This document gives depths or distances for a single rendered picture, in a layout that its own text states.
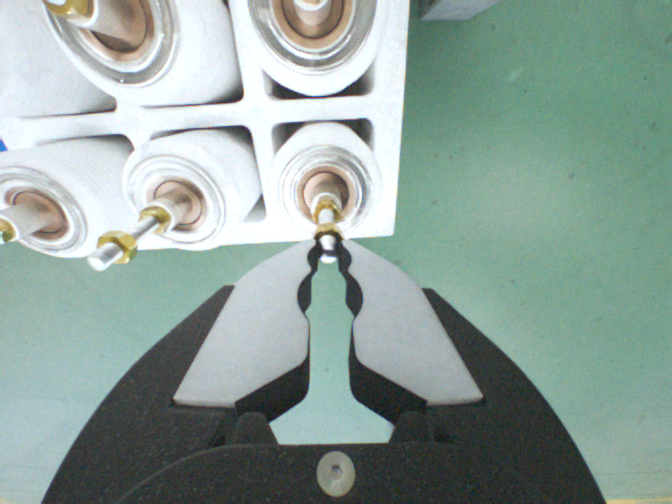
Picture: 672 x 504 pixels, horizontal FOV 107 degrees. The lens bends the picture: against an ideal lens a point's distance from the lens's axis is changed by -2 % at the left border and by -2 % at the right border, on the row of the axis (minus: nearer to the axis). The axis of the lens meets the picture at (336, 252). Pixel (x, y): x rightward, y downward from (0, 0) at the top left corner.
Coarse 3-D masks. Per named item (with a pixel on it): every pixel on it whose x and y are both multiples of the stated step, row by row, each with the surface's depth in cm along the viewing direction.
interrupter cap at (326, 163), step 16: (304, 160) 19; (320, 160) 19; (336, 160) 19; (352, 160) 19; (288, 176) 20; (304, 176) 20; (320, 176) 20; (336, 176) 20; (352, 176) 20; (368, 176) 20; (288, 192) 20; (304, 192) 21; (352, 192) 21; (368, 192) 21; (288, 208) 21; (304, 208) 21; (352, 208) 21; (368, 208) 21; (304, 224) 22; (352, 224) 22
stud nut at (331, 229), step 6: (318, 228) 13; (324, 228) 13; (330, 228) 13; (336, 228) 14; (312, 234) 14; (318, 234) 13; (324, 234) 14; (330, 234) 13; (336, 234) 14; (342, 234) 14; (318, 240) 14; (336, 240) 14; (342, 240) 14
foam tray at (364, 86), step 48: (240, 48) 22; (384, 48) 22; (288, 96) 33; (336, 96) 33; (384, 96) 24; (384, 144) 26; (384, 192) 28; (144, 240) 30; (240, 240) 31; (288, 240) 31
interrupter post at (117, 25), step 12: (96, 0) 12; (108, 0) 13; (120, 0) 14; (96, 12) 13; (108, 12) 13; (120, 12) 14; (132, 12) 15; (84, 24) 13; (96, 24) 13; (108, 24) 14; (120, 24) 14; (132, 24) 15; (120, 36) 15
